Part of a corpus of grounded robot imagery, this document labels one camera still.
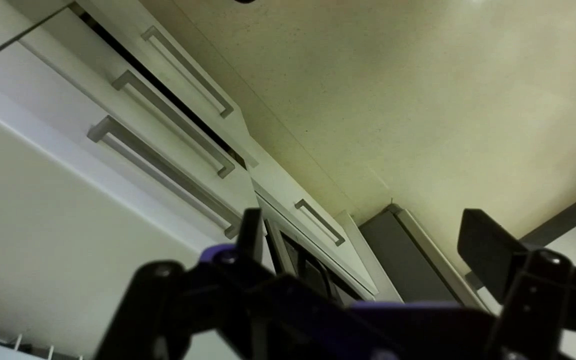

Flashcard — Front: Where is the short steel drawer handle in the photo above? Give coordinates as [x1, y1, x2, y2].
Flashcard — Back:
[291, 196, 348, 248]

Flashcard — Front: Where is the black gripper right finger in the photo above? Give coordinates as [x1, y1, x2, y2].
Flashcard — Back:
[456, 205, 576, 360]

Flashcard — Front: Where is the steel handle of countertop drawer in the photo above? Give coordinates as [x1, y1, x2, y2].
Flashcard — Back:
[86, 115, 244, 239]

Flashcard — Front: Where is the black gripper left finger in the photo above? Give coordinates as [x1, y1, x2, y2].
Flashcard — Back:
[93, 205, 395, 360]

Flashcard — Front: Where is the white drawer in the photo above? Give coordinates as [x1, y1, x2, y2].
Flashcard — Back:
[75, 0, 263, 168]
[19, 6, 256, 201]

